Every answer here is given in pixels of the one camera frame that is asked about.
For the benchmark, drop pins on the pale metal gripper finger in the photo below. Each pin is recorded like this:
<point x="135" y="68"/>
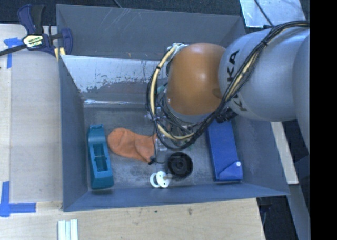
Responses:
<point x="161" y="154"/>

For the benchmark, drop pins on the black round spool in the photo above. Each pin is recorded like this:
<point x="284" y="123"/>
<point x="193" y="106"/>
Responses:
<point x="180" y="165"/>

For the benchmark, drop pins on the orange cloth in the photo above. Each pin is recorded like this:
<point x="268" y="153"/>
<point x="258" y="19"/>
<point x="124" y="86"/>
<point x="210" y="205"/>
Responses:
<point x="126" y="144"/>

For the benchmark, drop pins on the blue flat box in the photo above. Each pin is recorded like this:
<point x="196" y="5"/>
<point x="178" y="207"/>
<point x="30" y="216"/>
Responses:
<point x="222" y="149"/>

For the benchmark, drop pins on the teal tape dispenser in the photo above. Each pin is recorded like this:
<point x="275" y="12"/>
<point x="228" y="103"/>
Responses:
<point x="101" y="175"/>

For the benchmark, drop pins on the grey metal bin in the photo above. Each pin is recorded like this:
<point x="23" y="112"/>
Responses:
<point x="126" y="33"/>

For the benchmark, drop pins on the pale wood board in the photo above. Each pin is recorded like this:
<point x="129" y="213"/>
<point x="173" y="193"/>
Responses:
<point x="34" y="128"/>

